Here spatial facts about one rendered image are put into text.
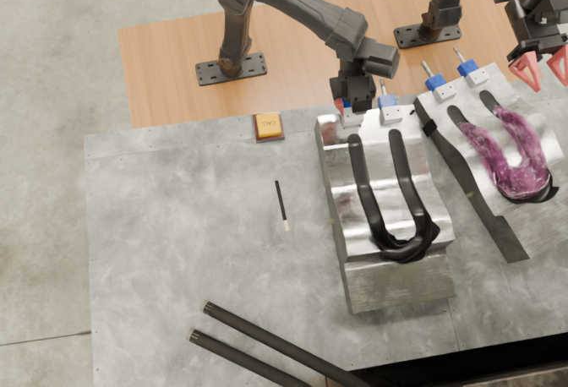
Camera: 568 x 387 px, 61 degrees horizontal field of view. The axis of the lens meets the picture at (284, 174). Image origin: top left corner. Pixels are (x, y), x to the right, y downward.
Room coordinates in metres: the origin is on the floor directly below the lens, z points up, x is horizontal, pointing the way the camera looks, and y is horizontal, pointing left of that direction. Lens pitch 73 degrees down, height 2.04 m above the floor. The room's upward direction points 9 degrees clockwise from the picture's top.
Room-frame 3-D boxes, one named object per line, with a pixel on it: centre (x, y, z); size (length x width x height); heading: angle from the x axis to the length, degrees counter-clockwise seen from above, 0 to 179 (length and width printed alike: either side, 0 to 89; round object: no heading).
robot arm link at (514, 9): (0.70, -0.44, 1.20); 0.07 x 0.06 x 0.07; 22
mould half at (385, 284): (0.33, -0.26, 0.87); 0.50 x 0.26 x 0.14; 18
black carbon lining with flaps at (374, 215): (0.35, -0.27, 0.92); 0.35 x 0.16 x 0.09; 18
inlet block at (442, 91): (0.71, -0.37, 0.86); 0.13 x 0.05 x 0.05; 35
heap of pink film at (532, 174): (0.52, -0.57, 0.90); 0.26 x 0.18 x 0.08; 35
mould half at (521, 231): (0.52, -0.58, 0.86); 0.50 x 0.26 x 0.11; 35
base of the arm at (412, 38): (0.90, -0.36, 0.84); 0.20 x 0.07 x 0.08; 112
